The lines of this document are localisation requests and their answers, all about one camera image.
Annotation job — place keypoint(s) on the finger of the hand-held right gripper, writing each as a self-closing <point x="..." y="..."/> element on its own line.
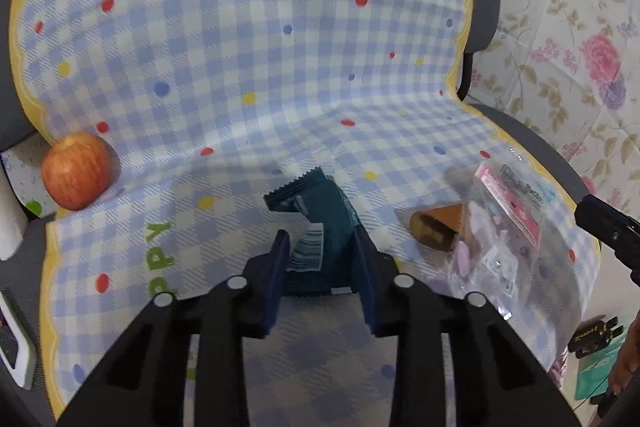
<point x="605" y="222"/>

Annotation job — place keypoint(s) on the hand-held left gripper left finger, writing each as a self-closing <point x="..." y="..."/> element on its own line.
<point x="277" y="277"/>

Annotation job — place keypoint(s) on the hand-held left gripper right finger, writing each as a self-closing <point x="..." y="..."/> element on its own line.
<point x="367" y="277"/>

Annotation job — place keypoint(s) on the teal snack wrapper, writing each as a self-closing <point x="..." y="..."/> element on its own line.
<point x="330" y="217"/>

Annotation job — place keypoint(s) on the person's right forearm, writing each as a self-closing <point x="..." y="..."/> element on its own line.
<point x="630" y="357"/>

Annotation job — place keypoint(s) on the clear bag with pink label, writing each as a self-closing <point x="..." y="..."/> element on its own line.
<point x="505" y="232"/>

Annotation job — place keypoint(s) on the black and yellow gadget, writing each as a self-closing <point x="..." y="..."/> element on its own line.
<point x="595" y="337"/>

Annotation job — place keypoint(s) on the teal packet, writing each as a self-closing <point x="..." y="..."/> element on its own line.
<point x="595" y="377"/>

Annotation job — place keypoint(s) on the floral cloth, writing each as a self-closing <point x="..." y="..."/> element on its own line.
<point x="560" y="32"/>

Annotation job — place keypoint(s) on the red apple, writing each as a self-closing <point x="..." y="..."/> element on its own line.
<point x="75" y="172"/>

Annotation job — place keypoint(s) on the blue checked dotted cloth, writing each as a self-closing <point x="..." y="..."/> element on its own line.
<point x="250" y="32"/>

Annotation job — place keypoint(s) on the white handheld device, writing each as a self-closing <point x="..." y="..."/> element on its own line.
<point x="17" y="352"/>

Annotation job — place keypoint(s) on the white polka dot cloth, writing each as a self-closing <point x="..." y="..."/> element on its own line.
<point x="25" y="177"/>

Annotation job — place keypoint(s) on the white paper roll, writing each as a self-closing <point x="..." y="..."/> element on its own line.
<point x="10" y="227"/>

